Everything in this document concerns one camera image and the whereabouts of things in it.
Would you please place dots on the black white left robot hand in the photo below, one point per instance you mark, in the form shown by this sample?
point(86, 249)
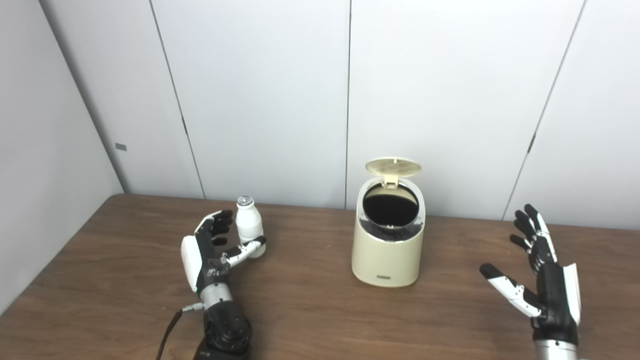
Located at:
point(205, 255)

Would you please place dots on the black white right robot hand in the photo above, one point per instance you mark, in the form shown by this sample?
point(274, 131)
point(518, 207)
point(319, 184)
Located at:
point(555, 290)

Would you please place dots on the small white plastic bottle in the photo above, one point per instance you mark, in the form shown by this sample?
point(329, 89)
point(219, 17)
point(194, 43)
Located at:
point(248, 222)

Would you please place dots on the cream round bin lid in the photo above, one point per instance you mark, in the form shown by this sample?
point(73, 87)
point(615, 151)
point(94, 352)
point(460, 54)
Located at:
point(393, 167)

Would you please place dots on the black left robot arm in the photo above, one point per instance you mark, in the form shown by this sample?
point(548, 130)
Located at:
point(225, 325)

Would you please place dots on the cream-colored bin body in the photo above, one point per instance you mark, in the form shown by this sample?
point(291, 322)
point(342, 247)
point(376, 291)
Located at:
point(387, 255)

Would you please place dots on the small grey wall tag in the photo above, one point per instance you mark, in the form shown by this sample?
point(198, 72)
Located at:
point(121, 147)

